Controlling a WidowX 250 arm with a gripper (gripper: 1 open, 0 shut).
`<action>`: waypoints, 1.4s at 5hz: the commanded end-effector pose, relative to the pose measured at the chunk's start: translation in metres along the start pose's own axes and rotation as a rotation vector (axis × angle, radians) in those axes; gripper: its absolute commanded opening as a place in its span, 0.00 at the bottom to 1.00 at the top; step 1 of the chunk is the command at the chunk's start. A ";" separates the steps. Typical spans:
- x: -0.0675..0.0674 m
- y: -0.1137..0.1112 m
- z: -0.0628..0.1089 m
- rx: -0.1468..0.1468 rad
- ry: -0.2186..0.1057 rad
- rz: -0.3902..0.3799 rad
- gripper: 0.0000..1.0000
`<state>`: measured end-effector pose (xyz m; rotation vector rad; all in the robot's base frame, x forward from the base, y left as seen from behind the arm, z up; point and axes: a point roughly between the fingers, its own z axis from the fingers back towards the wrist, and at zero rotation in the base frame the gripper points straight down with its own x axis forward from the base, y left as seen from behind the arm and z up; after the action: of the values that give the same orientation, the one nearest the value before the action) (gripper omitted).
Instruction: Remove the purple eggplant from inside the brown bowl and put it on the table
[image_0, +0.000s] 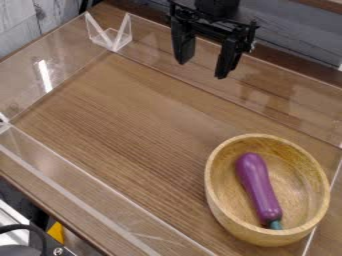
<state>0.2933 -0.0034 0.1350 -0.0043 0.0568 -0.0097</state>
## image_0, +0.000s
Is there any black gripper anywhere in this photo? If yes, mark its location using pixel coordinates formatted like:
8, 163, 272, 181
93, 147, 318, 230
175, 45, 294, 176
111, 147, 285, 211
169, 0, 260, 79

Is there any purple toy eggplant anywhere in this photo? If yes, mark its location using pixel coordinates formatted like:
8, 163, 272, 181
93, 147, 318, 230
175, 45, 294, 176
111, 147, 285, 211
236, 152, 284, 230

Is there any brown wooden bowl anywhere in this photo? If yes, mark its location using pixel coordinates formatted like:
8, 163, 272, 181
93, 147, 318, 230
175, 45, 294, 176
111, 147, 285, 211
205, 134, 330, 247

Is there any clear acrylic corner bracket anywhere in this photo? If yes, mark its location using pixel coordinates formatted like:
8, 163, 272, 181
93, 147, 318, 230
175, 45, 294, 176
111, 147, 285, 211
85, 13, 133, 52

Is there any clear acrylic front wall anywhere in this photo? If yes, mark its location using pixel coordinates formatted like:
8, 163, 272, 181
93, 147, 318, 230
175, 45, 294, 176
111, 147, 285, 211
0, 117, 215, 256

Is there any black cable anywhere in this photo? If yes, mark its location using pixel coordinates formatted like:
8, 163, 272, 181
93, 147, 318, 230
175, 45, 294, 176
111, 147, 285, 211
0, 224, 48, 256

